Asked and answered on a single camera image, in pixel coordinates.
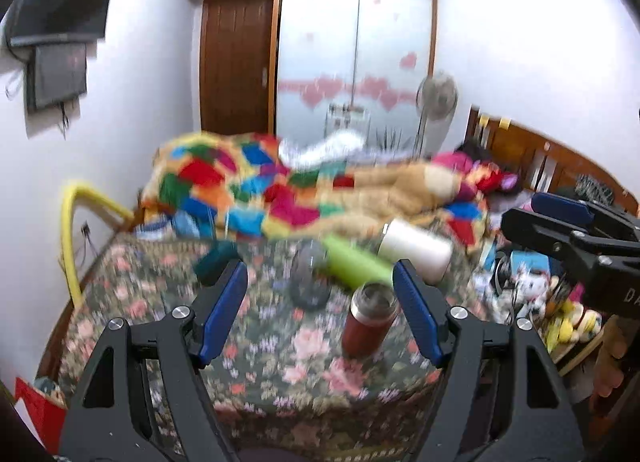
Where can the red metal cup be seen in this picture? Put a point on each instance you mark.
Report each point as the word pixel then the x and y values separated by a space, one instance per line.
pixel 367 324

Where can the standing fan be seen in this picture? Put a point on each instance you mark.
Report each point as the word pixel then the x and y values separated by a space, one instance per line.
pixel 437 95

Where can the pink clothing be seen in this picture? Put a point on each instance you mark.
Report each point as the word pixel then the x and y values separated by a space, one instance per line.
pixel 455 162

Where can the wall-mounted black television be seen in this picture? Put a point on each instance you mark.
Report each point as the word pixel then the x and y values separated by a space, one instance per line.
pixel 60 2

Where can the yellow plush toy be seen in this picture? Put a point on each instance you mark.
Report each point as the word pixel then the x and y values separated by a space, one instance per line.
pixel 567 327

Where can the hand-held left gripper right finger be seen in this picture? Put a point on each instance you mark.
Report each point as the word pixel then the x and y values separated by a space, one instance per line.
pixel 412 299

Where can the white pillow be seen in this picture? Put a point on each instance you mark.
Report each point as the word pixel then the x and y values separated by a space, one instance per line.
pixel 325 147

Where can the green cup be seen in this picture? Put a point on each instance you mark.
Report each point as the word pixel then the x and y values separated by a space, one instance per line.
pixel 355 262

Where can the frosted glass wardrobe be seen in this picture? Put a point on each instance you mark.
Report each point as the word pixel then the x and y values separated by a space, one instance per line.
pixel 350 42

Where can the wooden headboard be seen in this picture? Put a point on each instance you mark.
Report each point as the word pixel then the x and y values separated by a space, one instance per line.
pixel 550 157

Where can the red bag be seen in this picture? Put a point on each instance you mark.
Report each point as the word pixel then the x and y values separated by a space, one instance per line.
pixel 42 412

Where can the yellow pipe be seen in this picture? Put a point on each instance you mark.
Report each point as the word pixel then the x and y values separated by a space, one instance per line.
pixel 70 222

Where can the floral bed sheet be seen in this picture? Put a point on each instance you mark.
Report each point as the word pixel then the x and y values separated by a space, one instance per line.
pixel 290 367

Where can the brown wooden door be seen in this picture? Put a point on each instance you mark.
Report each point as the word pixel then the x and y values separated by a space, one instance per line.
pixel 235 62

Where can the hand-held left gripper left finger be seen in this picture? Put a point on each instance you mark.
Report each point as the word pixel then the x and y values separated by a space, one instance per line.
pixel 227 294

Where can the person's right hand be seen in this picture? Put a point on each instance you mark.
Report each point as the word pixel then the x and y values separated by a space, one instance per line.
pixel 615 362

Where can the green plant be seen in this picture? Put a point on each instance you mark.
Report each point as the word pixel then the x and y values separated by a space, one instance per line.
pixel 392 142

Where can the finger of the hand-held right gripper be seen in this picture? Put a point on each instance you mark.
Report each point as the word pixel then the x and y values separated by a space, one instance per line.
pixel 540 232
pixel 560 206

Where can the dark teal cup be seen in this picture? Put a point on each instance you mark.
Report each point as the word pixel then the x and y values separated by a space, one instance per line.
pixel 215 262

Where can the grey wall box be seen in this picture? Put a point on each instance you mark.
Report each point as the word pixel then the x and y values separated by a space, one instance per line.
pixel 57 75

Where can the patchwork colourful blanket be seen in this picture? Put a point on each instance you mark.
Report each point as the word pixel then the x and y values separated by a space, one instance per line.
pixel 300 192

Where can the white plush toy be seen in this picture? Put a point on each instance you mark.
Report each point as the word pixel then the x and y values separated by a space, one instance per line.
pixel 527 287

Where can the white cup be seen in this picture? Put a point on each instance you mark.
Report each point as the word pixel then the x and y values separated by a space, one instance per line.
pixel 415 247

